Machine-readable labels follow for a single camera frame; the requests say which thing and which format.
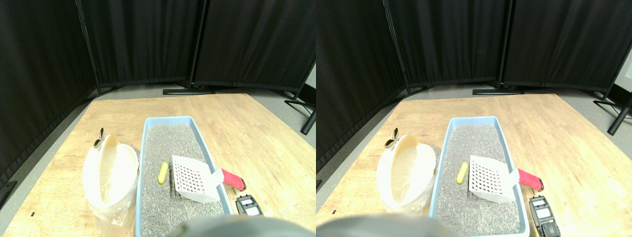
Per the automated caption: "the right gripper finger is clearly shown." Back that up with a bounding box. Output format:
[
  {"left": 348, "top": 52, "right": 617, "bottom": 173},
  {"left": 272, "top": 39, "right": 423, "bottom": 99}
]
[
  {"left": 235, "top": 195, "right": 265, "bottom": 218},
  {"left": 529, "top": 196, "right": 562, "bottom": 237}
]

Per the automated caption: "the white scoop with red handle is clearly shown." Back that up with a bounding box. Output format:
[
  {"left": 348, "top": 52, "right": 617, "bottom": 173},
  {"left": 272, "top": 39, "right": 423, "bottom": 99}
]
[
  {"left": 468, "top": 155, "right": 545, "bottom": 203},
  {"left": 171, "top": 155, "right": 247, "bottom": 203}
]

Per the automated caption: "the black curtain stand foot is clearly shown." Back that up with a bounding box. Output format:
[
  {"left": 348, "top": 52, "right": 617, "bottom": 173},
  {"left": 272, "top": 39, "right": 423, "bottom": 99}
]
[
  {"left": 284, "top": 89, "right": 316, "bottom": 135},
  {"left": 592, "top": 91, "right": 632, "bottom": 136},
  {"left": 163, "top": 88, "right": 216, "bottom": 95},
  {"left": 473, "top": 88, "right": 525, "bottom": 95}
]

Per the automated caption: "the blue litter tray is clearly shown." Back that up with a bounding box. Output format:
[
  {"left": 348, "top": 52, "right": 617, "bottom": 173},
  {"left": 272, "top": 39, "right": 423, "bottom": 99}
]
[
  {"left": 429, "top": 116, "right": 530, "bottom": 237},
  {"left": 135, "top": 116, "right": 235, "bottom": 237}
]

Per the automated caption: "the white bin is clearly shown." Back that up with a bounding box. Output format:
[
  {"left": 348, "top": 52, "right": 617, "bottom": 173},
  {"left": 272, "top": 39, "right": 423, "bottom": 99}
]
[
  {"left": 376, "top": 127, "right": 439, "bottom": 214},
  {"left": 81, "top": 127, "right": 141, "bottom": 235}
]

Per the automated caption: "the black curtain stand pole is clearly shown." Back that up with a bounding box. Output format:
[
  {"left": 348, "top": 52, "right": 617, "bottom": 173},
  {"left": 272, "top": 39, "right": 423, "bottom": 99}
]
[
  {"left": 75, "top": 0, "right": 102, "bottom": 96},
  {"left": 190, "top": 0, "right": 208, "bottom": 89},
  {"left": 496, "top": 0, "right": 516, "bottom": 89},
  {"left": 383, "top": 0, "right": 411, "bottom": 96}
]

